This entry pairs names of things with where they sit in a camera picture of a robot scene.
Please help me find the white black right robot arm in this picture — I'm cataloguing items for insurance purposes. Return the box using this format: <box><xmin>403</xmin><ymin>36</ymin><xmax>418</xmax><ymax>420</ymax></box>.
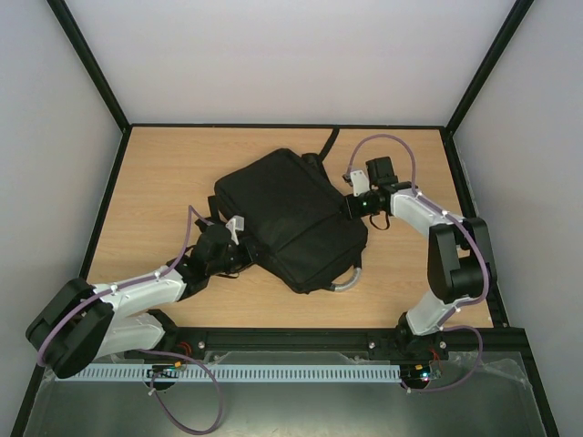
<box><xmin>343</xmin><ymin>157</ymin><xmax>496</xmax><ymax>357</ymax></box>

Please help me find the black enclosure frame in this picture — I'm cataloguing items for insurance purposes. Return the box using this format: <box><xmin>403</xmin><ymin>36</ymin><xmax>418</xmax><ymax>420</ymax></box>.
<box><xmin>8</xmin><ymin>0</ymin><xmax>561</xmax><ymax>437</ymax></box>

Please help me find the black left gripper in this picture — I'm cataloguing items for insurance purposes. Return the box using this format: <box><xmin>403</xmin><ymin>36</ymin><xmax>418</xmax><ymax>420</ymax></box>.
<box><xmin>209</xmin><ymin>235</ymin><xmax>270</xmax><ymax>275</ymax></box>

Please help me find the light blue cable duct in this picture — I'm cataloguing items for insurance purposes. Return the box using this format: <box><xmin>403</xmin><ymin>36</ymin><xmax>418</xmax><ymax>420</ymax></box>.
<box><xmin>69</xmin><ymin>364</ymin><xmax>401</xmax><ymax>383</ymax></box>

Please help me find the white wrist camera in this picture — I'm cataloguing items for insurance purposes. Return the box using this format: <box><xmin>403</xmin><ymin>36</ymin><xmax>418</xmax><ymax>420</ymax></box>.
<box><xmin>225</xmin><ymin>215</ymin><xmax>245</xmax><ymax>245</ymax></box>
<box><xmin>343</xmin><ymin>169</ymin><xmax>370</xmax><ymax>197</ymax></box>

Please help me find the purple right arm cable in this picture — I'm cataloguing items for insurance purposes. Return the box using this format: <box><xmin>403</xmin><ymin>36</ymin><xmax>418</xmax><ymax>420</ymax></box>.
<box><xmin>346</xmin><ymin>134</ymin><xmax>493</xmax><ymax>393</ymax></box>

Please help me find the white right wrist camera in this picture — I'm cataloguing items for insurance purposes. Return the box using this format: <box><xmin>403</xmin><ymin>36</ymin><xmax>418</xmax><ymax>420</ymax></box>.
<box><xmin>343</xmin><ymin>169</ymin><xmax>370</xmax><ymax>197</ymax></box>

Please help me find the black student backpack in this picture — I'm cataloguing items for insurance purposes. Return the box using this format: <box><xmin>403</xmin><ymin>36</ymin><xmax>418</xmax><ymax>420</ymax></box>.
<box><xmin>199</xmin><ymin>128</ymin><xmax>368</xmax><ymax>294</ymax></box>

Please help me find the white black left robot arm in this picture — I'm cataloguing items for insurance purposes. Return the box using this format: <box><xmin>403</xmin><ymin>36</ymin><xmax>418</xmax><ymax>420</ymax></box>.
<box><xmin>26</xmin><ymin>225</ymin><xmax>259</xmax><ymax>379</ymax></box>

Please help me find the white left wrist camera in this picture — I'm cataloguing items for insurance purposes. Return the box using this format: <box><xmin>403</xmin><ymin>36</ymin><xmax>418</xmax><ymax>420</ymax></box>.
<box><xmin>225</xmin><ymin>215</ymin><xmax>245</xmax><ymax>245</ymax></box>

